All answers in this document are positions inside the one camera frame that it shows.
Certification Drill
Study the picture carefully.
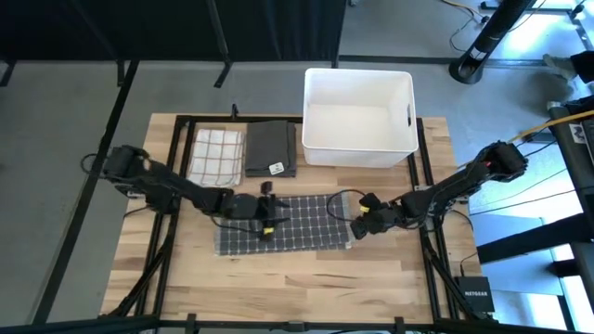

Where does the white plastic basket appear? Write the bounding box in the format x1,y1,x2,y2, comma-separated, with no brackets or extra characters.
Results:
301,68,420,170

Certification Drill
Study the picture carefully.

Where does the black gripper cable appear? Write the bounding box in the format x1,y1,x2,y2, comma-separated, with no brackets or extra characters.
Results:
325,187,368,224

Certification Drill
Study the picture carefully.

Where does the black floor stand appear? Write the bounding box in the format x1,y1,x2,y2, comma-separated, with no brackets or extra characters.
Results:
448,0,536,85

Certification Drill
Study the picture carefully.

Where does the white towel with red checks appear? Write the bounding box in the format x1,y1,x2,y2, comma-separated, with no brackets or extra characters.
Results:
187,127,246,188

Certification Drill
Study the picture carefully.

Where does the black metal floor beam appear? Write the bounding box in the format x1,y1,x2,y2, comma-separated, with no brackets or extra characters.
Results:
476,212,594,266

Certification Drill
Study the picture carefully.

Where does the grey towel with white checks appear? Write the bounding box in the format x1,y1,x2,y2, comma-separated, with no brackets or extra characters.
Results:
213,193,358,258

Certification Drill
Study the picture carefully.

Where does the yellow cable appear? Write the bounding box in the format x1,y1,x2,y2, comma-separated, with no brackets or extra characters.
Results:
508,109,594,145

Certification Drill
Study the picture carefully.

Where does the black metal table frame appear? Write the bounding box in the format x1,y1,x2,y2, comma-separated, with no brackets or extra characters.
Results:
99,104,496,334

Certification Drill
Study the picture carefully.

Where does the person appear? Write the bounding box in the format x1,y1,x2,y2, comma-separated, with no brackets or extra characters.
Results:
541,49,594,85

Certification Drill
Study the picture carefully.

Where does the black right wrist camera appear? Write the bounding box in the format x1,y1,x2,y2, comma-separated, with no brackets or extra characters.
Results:
358,191,383,211

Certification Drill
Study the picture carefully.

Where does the black Netgear network switch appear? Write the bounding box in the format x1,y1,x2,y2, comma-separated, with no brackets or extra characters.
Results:
453,276,496,314

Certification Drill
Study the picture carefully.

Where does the black stand base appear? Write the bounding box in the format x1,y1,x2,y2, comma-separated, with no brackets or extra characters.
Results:
479,0,594,22

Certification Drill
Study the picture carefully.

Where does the black desk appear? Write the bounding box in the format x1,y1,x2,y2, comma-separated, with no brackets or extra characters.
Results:
549,96,594,334

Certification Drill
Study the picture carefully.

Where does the black folding partition screen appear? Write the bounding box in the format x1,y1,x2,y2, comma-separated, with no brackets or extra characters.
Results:
0,0,349,89

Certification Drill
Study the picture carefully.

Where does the black floor cable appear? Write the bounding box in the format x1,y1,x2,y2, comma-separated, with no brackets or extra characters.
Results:
522,138,559,161
467,188,577,217

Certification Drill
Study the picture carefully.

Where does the dark grey terry towel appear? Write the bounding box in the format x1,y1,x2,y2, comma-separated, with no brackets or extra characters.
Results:
243,120,299,179

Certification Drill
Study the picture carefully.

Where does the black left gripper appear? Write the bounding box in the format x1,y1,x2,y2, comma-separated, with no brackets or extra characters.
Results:
228,193,291,229

